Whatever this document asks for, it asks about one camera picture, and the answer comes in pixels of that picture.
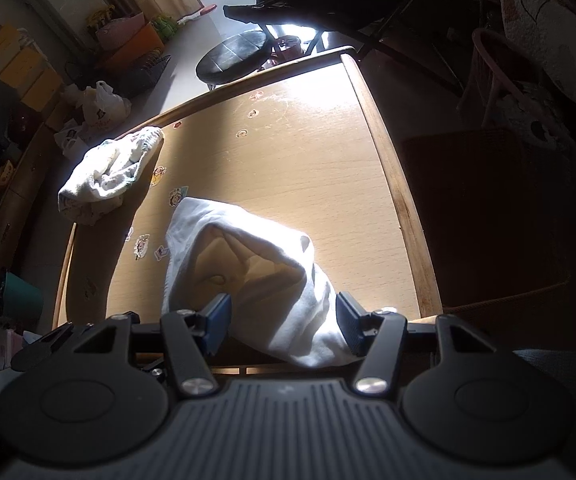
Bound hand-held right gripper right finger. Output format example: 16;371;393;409
335;291;499;401

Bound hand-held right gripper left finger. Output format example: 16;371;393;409
75;292;232;402

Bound white garment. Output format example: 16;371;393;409
162;197;363;368

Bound patterned light cloth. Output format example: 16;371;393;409
58;126;165;226

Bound teal container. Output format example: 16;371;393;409
2;271;44;333

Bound person's right leg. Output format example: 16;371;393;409
510;349;576;480

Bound white plastic bag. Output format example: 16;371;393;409
54;120;93;158
62;80;132;128

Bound wooden low cabinet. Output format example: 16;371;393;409
0;105;76;281

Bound black round stool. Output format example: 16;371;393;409
196;30;275;92

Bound orange basket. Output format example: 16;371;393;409
100;25;165;73

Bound pink chair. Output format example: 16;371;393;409
455;27;539;128

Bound stack of cardboard boxes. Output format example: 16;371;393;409
0;25;63;111

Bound heart print quilt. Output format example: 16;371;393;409
483;0;576;171

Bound black wire rack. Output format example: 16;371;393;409
118;52;173;98

